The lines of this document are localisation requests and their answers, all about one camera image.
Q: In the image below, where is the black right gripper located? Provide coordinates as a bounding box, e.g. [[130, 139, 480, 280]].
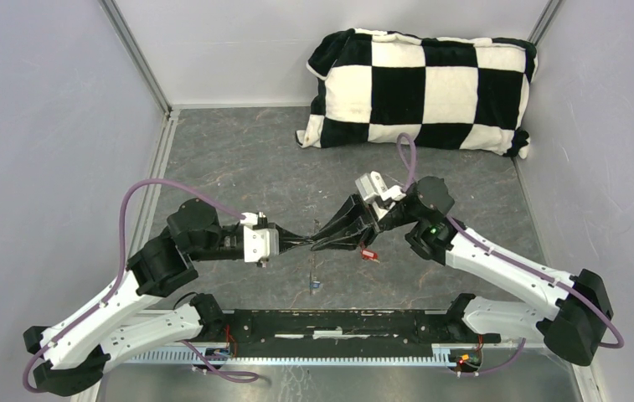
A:
[[307, 191, 417, 253]]

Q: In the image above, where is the silver metal key holder plate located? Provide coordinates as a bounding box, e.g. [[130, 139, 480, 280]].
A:
[[308, 219, 321, 296]]

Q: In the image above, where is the red tag key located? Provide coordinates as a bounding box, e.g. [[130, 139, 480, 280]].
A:
[[359, 248, 379, 263]]

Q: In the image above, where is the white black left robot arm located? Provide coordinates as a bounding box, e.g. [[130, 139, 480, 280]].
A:
[[23, 198, 313, 396]]

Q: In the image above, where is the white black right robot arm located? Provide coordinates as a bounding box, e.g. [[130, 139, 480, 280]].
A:
[[312, 172, 624, 366]]

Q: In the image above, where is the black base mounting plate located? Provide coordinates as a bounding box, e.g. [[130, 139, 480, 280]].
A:
[[195, 309, 501, 358]]

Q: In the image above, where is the black white checkered pillow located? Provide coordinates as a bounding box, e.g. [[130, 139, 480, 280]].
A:
[[296, 28, 538, 158]]

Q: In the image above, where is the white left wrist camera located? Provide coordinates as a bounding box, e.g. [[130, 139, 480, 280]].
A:
[[240, 212, 280, 265]]

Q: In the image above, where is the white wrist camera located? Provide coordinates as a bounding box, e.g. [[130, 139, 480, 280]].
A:
[[240, 212, 280, 265], [355, 171, 405, 220]]

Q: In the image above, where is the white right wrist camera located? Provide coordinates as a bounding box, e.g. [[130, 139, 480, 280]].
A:
[[355, 171, 405, 220]]

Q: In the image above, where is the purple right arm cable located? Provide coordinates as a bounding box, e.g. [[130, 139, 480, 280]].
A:
[[395, 132, 625, 377]]

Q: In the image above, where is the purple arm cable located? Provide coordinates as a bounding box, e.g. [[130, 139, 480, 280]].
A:
[[395, 132, 625, 377], [21, 178, 262, 394]]

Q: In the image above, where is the aluminium frame rail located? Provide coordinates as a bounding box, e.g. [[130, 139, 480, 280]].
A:
[[87, 309, 591, 349]]

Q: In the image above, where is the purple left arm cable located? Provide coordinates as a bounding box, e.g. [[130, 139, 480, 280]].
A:
[[21, 178, 262, 394]]

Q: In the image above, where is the white toothed cable duct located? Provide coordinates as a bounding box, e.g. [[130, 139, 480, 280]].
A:
[[126, 346, 456, 369]]

